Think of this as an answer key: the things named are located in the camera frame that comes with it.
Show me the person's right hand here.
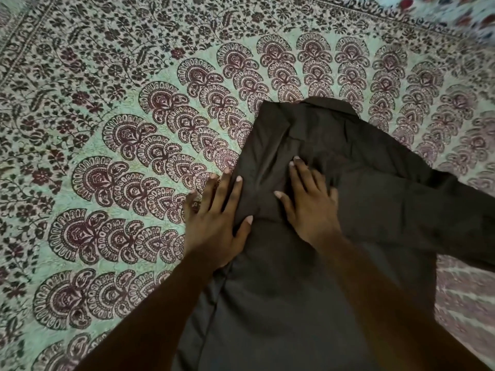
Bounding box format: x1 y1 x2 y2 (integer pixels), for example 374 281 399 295
273 156 343 252

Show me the person's left hand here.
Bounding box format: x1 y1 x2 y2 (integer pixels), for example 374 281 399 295
182 168 254 272

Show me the dark brown shirt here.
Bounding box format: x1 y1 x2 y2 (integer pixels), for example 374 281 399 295
172 97 495 371

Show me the person's right forearm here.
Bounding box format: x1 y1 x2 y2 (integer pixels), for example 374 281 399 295
318 239 492 371

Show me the person's left forearm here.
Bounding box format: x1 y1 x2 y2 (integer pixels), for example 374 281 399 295
73 256 234 371

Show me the green maroon patterned bedsheet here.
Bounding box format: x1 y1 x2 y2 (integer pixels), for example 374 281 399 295
0 0 495 371

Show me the white red floral cloth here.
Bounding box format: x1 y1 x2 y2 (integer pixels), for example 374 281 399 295
369 0 495 45

